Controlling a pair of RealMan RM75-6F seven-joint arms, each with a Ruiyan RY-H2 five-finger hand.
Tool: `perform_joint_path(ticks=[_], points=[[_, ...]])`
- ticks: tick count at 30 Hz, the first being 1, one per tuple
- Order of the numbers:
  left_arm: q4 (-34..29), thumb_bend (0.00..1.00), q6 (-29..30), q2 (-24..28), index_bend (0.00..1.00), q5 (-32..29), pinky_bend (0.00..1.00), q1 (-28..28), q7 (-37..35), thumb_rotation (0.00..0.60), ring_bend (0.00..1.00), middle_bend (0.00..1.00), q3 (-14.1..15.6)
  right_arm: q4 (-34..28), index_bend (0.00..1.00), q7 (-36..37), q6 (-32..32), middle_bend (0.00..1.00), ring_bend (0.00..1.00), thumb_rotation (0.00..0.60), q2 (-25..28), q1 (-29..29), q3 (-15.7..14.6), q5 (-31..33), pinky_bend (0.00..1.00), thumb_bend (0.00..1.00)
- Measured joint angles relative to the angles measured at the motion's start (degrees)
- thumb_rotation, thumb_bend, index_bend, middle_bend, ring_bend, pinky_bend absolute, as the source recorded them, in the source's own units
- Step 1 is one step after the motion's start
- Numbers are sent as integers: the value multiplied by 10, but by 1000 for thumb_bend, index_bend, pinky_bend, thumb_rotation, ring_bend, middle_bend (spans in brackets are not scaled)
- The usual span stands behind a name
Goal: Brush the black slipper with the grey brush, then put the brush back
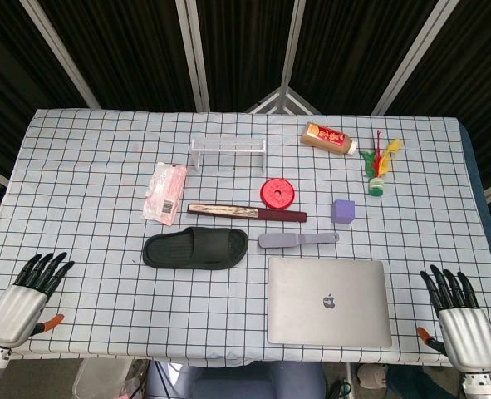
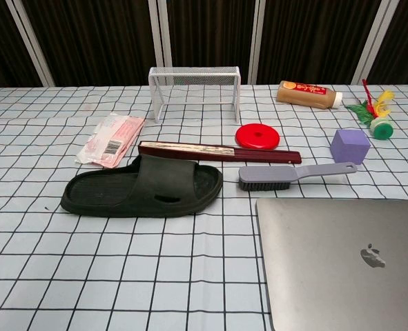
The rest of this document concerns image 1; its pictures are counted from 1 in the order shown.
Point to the white triangular frame foot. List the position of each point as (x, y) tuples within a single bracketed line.
[(284, 99)]

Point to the silver laptop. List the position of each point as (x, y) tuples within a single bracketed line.
[(303, 303)]

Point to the dark red folding fan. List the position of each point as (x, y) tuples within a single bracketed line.
[(278, 215)]

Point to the purple cube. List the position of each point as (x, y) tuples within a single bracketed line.
[(342, 213)]

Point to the clear plastic container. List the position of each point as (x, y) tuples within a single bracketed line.
[(99, 380)]

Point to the pink plastic packet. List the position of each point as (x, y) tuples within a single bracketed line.
[(166, 191)]

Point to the dark blue table skirt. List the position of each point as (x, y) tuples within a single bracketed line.
[(484, 195)]

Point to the black slipper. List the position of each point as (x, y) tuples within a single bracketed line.
[(174, 249)]

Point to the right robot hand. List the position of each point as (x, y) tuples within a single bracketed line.
[(467, 336)]

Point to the colourful feather shuttlecock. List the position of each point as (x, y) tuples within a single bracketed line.
[(377, 183)]

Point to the grey spatula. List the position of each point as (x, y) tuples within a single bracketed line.
[(276, 241)]

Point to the white mesh shelf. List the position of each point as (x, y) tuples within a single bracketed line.
[(228, 144)]

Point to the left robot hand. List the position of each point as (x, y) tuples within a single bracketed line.
[(12, 309)]

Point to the blue checkered tablecloth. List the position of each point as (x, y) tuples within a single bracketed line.
[(83, 187)]

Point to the white screen frame post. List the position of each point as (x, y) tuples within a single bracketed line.
[(193, 54), (62, 50), (411, 58), (288, 45)]

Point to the red round disc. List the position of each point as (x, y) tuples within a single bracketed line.
[(284, 193)]

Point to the brown drink bottle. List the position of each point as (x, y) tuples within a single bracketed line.
[(326, 136)]

